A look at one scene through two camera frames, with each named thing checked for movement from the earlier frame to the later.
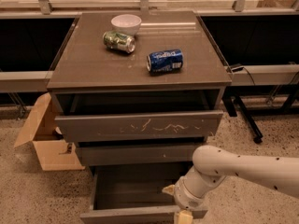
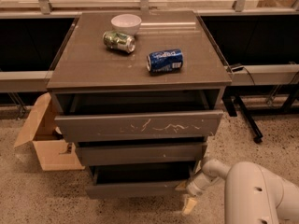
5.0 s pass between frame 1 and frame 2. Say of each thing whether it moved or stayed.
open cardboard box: stayed
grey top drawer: stayed
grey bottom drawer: moved
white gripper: moved
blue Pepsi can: stayed
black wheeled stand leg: stayed
